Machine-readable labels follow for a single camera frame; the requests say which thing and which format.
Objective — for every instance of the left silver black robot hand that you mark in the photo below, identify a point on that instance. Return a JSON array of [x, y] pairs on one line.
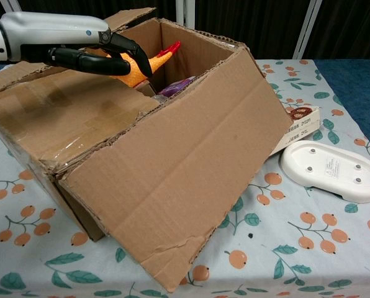
[[54, 34]]

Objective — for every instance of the large brown cardboard box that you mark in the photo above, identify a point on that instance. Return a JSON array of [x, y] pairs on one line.
[[172, 155]]

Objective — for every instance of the long baking paper box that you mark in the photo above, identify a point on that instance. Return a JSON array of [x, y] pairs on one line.
[[303, 124]]

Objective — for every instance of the orange rubber chicken toy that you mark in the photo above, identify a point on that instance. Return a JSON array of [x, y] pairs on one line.
[[155, 63]]

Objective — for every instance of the purple packaged item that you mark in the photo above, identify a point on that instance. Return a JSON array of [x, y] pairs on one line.
[[175, 87]]

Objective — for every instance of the white oval plastic tray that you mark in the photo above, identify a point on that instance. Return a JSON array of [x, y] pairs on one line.
[[327, 167]]

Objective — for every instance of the blue table cover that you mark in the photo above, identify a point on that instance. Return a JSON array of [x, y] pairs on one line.
[[359, 87]]

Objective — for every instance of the floral fruit print tablecloth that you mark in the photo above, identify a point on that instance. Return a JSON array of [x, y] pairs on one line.
[[296, 248]]

